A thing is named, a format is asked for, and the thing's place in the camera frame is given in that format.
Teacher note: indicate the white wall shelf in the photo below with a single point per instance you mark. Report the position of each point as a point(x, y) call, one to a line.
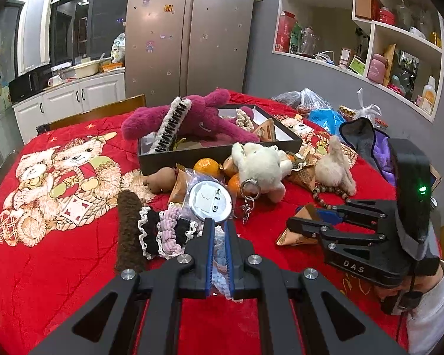
point(377, 40)

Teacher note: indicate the beige fluffy plush toy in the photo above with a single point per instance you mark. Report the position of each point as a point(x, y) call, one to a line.
point(333, 162)

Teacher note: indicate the green card box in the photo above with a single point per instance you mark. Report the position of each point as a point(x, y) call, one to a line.
point(357, 65)

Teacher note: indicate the gold brown snack packet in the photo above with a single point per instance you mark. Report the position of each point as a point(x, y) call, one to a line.
point(270, 131)
point(299, 235)
point(303, 177)
point(230, 165)
point(178, 185)

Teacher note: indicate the dark navy cloth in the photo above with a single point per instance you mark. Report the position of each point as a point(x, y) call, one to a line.
point(359, 140)

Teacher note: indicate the black cardboard box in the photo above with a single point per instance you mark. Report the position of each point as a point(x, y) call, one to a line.
point(162, 162)

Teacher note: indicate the dark brown fuzzy scrunchie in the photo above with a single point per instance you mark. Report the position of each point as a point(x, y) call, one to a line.
point(130, 229)

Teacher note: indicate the round badge in clear wrap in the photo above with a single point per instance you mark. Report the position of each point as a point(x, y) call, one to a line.
point(207, 199)

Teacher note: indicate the person's right forearm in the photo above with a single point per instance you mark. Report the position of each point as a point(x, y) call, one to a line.
point(429, 314)

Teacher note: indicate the red carton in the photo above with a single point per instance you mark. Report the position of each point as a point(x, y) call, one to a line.
point(284, 31)

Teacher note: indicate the white mug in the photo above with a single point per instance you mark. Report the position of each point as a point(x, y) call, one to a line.
point(54, 80)

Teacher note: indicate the black white lace scrunchie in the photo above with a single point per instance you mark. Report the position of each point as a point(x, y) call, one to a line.
point(151, 233)

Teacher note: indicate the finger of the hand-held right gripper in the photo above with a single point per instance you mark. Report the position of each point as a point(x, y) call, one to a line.
point(329, 214)
point(318, 229)

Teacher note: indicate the pink lace scrunchie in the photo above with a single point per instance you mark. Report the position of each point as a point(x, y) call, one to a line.
point(172, 225)

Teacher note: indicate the cream plastic basin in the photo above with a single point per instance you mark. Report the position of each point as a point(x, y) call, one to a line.
point(85, 69)

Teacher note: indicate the black microwave oven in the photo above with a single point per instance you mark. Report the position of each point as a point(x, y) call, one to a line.
point(27, 83)

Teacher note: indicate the green packet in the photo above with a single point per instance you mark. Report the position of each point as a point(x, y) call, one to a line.
point(295, 40)

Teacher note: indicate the patterned plastic bag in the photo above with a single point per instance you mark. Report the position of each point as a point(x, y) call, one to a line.
point(118, 48)

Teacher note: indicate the light blue knit scrunchie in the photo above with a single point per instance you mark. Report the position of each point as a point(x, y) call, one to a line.
point(220, 277)

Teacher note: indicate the white lotion bottle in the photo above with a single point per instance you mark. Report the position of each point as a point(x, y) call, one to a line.
point(429, 96)

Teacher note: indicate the purple cloth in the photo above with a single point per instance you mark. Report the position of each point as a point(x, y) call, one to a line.
point(384, 159)

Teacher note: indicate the blue plastic bag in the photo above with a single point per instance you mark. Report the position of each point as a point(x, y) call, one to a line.
point(327, 122)

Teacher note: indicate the orange mandarin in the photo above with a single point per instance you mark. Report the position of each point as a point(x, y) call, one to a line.
point(234, 185)
point(290, 158)
point(207, 168)

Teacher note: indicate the clear plastic bag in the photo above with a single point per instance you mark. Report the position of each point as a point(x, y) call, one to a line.
point(368, 109)
point(303, 100)

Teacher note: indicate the orange tray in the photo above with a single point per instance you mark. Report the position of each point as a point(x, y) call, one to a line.
point(111, 67)

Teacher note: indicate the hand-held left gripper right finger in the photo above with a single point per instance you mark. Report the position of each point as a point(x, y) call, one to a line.
point(231, 266)

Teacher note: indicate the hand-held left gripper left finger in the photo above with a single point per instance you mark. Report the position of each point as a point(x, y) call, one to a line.
point(207, 262)

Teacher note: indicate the magenta plush bow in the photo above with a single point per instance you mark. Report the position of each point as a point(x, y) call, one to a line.
point(207, 118)

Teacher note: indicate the clear glass jar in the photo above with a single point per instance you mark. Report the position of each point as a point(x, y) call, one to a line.
point(310, 40)

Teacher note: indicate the red tin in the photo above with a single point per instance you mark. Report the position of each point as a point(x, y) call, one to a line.
point(387, 16)

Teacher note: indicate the cream lace scrunchie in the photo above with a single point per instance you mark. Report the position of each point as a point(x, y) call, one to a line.
point(244, 118)

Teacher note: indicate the brown cardboard box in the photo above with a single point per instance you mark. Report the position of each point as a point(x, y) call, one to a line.
point(366, 5)

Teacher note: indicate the white kitchen cabinet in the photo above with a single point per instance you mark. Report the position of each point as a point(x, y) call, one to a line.
point(77, 96)

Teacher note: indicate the silver double door fridge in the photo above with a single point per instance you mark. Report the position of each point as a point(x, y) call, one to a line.
point(188, 29)

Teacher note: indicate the yellow paper bag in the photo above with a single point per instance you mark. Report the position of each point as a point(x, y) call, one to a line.
point(389, 61)

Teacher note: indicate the dark kitchen window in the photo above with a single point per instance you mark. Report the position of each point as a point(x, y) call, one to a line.
point(88, 26)

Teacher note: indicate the red printed blanket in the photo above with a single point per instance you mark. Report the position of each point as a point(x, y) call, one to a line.
point(59, 266)

